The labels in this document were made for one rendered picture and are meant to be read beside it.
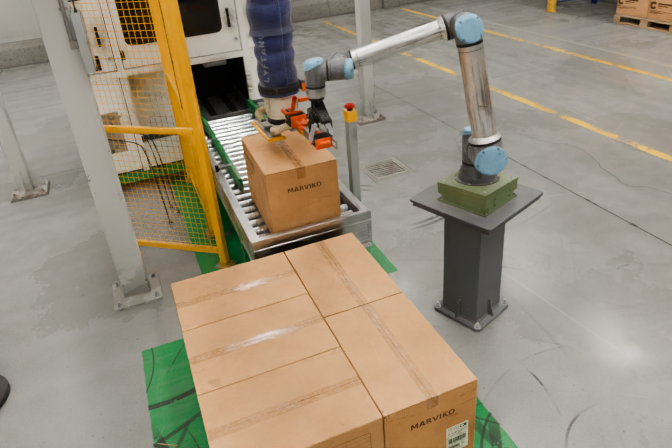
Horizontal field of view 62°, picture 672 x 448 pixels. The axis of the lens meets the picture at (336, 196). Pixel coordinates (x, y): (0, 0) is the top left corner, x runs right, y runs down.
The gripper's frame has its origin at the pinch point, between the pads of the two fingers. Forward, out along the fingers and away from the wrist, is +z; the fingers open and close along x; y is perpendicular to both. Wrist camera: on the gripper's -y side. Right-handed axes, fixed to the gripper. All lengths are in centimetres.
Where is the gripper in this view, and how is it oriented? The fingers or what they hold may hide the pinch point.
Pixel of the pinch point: (321, 139)
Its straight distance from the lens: 261.9
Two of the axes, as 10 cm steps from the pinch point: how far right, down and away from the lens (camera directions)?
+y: -3.7, -4.1, 8.3
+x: -9.2, 2.3, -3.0
